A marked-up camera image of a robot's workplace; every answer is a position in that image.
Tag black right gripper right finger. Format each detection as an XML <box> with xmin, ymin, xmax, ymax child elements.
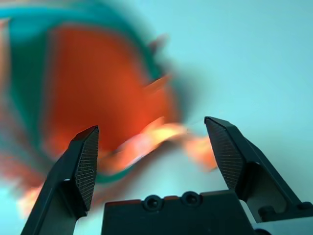
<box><xmin>204</xmin><ymin>116</ymin><xmax>311</xmax><ymax>216</ymax></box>

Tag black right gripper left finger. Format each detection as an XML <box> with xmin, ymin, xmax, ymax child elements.
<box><xmin>21</xmin><ymin>125</ymin><xmax>100</xmax><ymax>235</ymax></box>

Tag teal and orange backpack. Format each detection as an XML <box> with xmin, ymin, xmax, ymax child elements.
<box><xmin>0</xmin><ymin>6</ymin><xmax>220</xmax><ymax>221</ymax></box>

